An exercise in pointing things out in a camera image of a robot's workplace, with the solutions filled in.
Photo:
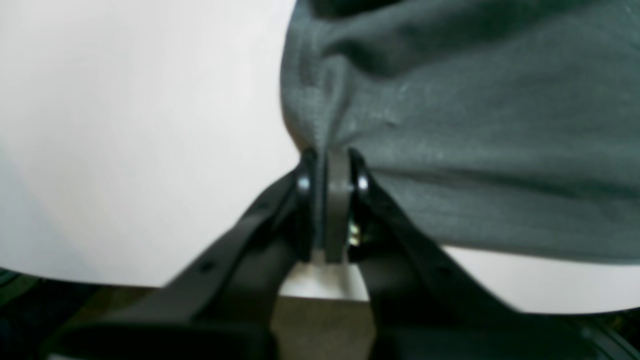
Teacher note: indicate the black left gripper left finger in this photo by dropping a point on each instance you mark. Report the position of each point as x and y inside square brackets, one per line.
[220, 306]

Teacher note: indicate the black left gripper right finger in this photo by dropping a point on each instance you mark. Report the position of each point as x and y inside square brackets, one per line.
[425, 305]

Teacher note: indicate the grey t-shirt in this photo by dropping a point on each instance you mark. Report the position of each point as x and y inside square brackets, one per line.
[506, 125]

